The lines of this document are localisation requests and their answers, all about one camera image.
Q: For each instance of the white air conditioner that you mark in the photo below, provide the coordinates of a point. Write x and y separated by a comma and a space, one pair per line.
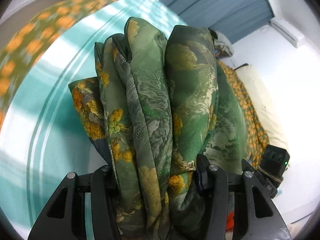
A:
288, 31

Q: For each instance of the green landscape print garment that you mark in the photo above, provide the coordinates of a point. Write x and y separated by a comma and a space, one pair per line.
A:
155, 103

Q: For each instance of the teal white plaid blanket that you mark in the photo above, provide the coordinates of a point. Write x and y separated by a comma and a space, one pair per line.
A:
42, 138

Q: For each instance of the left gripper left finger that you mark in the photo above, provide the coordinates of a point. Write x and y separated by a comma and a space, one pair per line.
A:
63, 216

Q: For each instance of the blue curtain right panel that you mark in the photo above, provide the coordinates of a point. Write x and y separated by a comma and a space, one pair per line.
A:
234, 18

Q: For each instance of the cream pillow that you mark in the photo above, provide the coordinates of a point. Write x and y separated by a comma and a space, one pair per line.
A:
264, 107

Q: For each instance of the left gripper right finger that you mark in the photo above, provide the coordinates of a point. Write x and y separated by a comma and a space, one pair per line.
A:
255, 214

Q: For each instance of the orange floral green bedsheet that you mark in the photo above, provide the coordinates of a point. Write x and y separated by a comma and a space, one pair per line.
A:
28, 45

